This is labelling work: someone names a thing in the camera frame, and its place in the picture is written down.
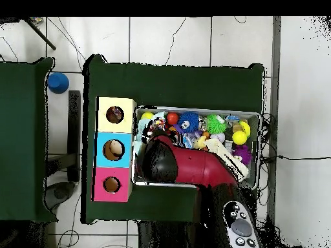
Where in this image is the wooden box with three holes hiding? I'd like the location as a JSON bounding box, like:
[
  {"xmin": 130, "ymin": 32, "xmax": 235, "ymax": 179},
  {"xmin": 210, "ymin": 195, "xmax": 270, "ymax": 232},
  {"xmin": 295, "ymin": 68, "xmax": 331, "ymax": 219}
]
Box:
[{"xmin": 92, "ymin": 96, "xmax": 137, "ymax": 203}]

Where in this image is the shallow clear mesh bin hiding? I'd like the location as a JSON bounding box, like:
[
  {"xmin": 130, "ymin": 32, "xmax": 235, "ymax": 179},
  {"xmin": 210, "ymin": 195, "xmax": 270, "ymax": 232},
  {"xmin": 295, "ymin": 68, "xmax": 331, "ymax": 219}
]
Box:
[{"xmin": 132, "ymin": 105, "xmax": 262, "ymax": 191}]

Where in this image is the orange ball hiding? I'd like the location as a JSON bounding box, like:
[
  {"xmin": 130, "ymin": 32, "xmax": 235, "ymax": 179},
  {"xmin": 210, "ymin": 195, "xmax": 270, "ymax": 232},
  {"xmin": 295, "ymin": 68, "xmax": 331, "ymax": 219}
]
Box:
[{"xmin": 166, "ymin": 112, "xmax": 180, "ymax": 125}]

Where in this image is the green fuzzy toy with eyes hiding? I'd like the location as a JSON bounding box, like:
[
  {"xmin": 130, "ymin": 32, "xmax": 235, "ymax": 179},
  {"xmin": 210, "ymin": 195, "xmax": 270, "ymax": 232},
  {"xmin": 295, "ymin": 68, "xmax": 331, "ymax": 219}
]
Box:
[{"xmin": 205, "ymin": 114, "xmax": 228, "ymax": 135}]

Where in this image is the dark green table cloth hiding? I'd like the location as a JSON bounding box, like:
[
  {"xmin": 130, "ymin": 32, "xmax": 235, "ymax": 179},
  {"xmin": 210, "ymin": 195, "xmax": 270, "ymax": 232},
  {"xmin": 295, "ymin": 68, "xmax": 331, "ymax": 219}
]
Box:
[
  {"xmin": 82, "ymin": 54, "xmax": 266, "ymax": 228},
  {"xmin": 0, "ymin": 56, "xmax": 57, "ymax": 224}
]

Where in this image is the cream knitted cloth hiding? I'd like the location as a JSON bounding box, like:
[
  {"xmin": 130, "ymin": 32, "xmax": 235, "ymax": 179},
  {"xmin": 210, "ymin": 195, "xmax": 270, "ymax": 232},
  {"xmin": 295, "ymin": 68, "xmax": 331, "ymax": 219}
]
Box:
[{"xmin": 206, "ymin": 138, "xmax": 250, "ymax": 181}]

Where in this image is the purple spiky toy with eyes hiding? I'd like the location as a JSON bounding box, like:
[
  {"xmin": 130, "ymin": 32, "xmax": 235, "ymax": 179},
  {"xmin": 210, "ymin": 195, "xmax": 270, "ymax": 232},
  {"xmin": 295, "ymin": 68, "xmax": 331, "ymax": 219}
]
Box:
[{"xmin": 232, "ymin": 144, "xmax": 253, "ymax": 165}]

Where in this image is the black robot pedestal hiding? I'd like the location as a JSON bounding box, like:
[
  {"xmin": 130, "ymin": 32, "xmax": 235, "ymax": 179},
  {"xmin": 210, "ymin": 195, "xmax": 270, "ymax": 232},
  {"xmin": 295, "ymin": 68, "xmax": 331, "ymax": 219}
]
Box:
[{"xmin": 136, "ymin": 221, "xmax": 200, "ymax": 248}]

